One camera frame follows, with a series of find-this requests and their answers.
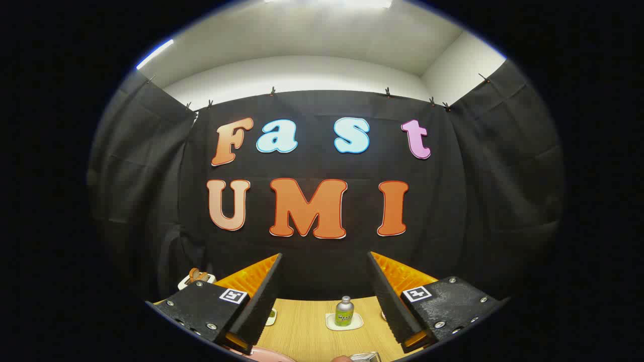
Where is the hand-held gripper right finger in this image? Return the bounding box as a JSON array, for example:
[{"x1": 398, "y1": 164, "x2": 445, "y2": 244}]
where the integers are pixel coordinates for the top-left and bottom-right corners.
[{"x1": 367, "y1": 251, "x2": 511, "y2": 353}]

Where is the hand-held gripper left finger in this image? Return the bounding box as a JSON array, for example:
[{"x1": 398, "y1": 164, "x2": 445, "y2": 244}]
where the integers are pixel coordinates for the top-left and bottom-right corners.
[{"x1": 145, "y1": 253, "x2": 283, "y2": 355}]

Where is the white square coaster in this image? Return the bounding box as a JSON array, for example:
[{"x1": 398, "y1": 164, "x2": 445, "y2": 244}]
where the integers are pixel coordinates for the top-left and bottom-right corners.
[{"x1": 325, "y1": 313, "x2": 364, "y2": 331}]

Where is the silver soda bottle green label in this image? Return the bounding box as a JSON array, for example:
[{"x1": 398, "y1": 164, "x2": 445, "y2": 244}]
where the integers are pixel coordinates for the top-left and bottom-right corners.
[{"x1": 335, "y1": 296, "x2": 355, "y2": 327}]

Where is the pink round plate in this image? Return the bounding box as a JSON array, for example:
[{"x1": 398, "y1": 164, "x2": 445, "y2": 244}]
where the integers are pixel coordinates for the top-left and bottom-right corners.
[{"x1": 236, "y1": 345, "x2": 297, "y2": 362}]

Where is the white toaster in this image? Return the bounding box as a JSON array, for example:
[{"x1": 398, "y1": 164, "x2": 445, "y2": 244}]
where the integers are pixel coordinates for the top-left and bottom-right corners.
[{"x1": 178, "y1": 271, "x2": 217, "y2": 291}]

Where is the wide ceiling light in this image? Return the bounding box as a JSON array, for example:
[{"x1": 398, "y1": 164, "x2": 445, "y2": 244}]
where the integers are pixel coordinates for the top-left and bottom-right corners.
[{"x1": 264, "y1": 0, "x2": 393, "y2": 10}]

